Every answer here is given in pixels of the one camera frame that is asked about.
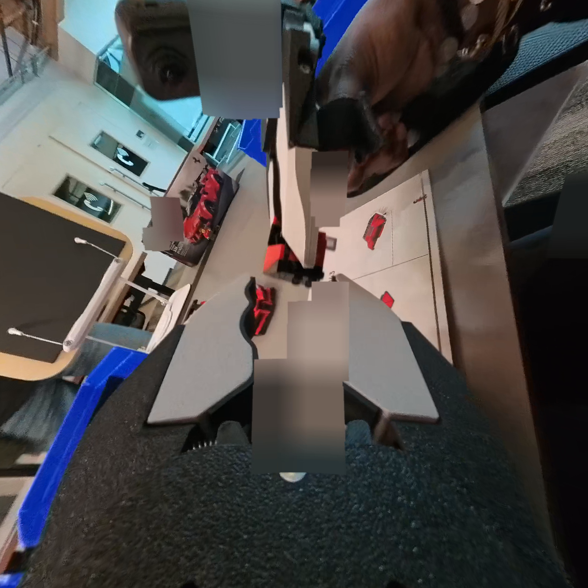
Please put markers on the red black brick subassembly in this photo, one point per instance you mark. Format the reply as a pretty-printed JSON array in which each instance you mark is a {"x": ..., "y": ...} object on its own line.
[{"x": 275, "y": 257}]

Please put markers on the person's right hand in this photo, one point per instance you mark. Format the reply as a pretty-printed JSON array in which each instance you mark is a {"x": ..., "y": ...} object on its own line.
[{"x": 390, "y": 55}]

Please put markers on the white bar bracket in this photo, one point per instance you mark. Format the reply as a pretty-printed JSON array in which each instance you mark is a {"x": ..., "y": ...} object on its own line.
[{"x": 92, "y": 307}]

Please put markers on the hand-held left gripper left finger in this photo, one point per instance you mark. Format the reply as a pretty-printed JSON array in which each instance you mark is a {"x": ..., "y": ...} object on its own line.
[{"x": 202, "y": 363}]

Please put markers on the white instruction booklet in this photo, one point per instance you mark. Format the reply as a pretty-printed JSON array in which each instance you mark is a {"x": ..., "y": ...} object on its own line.
[{"x": 413, "y": 294}]

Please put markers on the dark wall sign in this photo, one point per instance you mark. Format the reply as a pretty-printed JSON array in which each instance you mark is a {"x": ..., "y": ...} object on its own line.
[
  {"x": 87, "y": 198},
  {"x": 119, "y": 154}
]

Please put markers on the toy set cardboard box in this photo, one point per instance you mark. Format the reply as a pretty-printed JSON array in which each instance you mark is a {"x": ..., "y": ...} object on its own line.
[{"x": 206, "y": 206}]

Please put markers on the black panel with wooden edge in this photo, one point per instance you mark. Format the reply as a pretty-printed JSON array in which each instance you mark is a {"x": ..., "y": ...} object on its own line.
[{"x": 46, "y": 275}]

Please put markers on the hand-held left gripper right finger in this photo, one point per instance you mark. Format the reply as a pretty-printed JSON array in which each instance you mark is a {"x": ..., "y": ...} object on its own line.
[{"x": 386, "y": 363}]

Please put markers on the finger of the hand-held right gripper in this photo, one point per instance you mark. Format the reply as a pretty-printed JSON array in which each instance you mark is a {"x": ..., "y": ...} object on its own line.
[
  {"x": 296, "y": 193},
  {"x": 272, "y": 197}
]

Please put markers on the red brick-built toy car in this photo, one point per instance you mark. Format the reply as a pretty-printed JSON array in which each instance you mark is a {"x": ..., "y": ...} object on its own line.
[{"x": 264, "y": 312}]

